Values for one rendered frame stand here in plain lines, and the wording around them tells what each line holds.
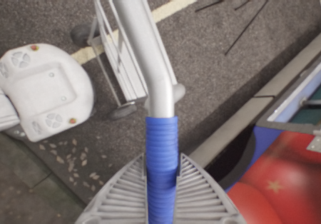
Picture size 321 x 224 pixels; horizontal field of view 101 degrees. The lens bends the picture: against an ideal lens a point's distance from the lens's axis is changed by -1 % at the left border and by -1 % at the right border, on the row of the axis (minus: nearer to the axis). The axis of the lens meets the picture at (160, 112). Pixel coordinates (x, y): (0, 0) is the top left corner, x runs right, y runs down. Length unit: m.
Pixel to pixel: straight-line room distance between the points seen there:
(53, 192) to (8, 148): 0.48
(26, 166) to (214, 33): 2.21
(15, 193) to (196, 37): 2.17
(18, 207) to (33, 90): 0.94
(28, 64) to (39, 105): 0.25
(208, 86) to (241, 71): 0.55
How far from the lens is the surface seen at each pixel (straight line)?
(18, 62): 1.15
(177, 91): 0.22
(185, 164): 0.16
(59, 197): 1.57
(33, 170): 1.51
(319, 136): 1.08
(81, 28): 1.26
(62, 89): 1.11
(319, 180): 0.91
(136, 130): 1.39
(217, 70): 1.83
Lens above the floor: 1.35
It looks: 71 degrees down
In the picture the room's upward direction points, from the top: 100 degrees clockwise
